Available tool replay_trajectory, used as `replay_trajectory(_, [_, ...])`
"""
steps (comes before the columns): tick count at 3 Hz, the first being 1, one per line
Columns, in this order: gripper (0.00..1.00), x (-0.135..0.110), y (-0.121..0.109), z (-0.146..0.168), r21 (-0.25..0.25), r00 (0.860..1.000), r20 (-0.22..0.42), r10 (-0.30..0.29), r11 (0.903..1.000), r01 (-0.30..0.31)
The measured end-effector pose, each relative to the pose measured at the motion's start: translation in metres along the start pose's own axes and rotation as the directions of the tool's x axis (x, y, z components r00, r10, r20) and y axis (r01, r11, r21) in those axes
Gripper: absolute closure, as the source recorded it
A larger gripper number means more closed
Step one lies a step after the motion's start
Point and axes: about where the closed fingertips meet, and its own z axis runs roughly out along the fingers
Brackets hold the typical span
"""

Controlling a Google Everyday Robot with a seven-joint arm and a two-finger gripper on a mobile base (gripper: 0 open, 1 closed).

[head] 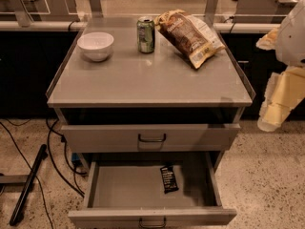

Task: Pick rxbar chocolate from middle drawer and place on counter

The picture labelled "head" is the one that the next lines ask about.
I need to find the black rxbar chocolate bar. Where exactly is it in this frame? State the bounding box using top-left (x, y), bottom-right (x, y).
top-left (160, 166), bottom-right (178, 194)

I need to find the grey top drawer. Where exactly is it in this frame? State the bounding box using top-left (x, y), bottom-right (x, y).
top-left (62, 124), bottom-right (240, 153)

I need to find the white horizontal rail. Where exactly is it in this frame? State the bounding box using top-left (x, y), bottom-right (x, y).
top-left (0, 21), bottom-right (279, 33)

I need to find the brown chip bag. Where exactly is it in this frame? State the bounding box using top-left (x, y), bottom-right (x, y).
top-left (154, 10), bottom-right (225, 69)

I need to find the grey background desk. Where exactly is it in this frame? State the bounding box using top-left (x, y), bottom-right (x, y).
top-left (234, 0), bottom-right (299, 24)

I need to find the white ceramic bowl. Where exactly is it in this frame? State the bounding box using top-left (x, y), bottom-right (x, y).
top-left (77, 32), bottom-right (114, 62)

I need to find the black bar on floor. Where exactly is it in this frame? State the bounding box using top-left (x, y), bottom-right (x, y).
top-left (10, 144), bottom-right (47, 226)

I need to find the green soda can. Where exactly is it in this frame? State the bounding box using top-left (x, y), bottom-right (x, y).
top-left (136, 16), bottom-right (155, 53)

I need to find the grey metal drawer cabinet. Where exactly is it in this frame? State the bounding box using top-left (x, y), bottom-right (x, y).
top-left (48, 18), bottom-right (254, 166)

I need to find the black floor cable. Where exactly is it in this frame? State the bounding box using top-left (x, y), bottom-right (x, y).
top-left (0, 119), bottom-right (55, 229)

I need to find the grey open middle drawer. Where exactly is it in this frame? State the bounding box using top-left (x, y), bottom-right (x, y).
top-left (69, 152), bottom-right (236, 229)

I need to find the black drawer handle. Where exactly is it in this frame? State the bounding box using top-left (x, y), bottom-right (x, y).
top-left (138, 218), bottom-right (167, 229)
top-left (137, 134), bottom-right (167, 143)

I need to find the black top drawer handle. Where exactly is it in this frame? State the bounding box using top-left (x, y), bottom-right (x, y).
top-left (137, 134), bottom-right (167, 143)

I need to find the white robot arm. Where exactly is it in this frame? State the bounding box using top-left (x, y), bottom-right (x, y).
top-left (256, 0), bottom-right (305, 132)

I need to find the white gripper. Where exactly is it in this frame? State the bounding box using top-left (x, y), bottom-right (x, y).
top-left (256, 28), bottom-right (305, 132)

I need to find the black middle drawer handle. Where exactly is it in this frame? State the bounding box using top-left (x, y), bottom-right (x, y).
top-left (138, 218), bottom-right (167, 229)

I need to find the black cable by cabinet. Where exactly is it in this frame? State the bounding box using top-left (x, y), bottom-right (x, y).
top-left (45, 117), bottom-right (88, 198)

